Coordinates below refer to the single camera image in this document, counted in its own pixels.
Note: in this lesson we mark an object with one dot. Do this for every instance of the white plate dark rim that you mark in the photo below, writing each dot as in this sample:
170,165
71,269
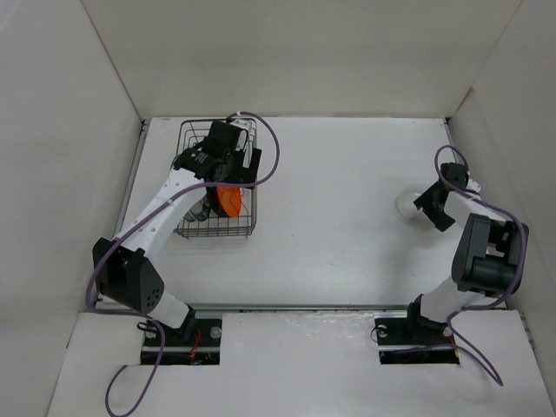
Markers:
201,210

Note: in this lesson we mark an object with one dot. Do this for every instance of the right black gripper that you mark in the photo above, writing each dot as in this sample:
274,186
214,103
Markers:
442,221

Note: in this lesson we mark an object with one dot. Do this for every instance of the aluminium rail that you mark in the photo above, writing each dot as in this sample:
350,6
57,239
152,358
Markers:
230,307

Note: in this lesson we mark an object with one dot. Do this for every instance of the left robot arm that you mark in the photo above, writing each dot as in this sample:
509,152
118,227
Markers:
124,265

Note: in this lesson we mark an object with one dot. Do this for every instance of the grey wire dish rack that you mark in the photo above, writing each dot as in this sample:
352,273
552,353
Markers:
191,133

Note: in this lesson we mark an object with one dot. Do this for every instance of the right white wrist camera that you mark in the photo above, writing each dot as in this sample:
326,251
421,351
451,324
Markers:
473,187

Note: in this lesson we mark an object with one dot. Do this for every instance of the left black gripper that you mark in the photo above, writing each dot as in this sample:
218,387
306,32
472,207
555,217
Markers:
244,175

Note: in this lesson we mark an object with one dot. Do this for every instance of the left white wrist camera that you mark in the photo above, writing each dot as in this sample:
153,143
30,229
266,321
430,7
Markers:
243,122

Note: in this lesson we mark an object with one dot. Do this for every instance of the black plate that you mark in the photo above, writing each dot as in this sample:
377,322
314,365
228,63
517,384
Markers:
214,202

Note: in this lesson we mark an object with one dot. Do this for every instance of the orange plate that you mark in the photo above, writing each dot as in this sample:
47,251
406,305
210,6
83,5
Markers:
228,202

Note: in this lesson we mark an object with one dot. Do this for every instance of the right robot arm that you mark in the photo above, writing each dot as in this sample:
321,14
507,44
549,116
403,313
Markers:
489,260

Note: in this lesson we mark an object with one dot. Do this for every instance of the white plate red characters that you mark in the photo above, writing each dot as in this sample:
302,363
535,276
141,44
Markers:
189,217

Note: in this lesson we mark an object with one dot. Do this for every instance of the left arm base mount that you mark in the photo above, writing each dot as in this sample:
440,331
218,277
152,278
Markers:
201,348

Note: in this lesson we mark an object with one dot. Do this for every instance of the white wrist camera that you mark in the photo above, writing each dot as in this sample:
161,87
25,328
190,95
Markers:
473,187
243,122

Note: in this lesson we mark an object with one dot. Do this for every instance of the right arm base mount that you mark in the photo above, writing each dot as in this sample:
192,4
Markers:
412,339

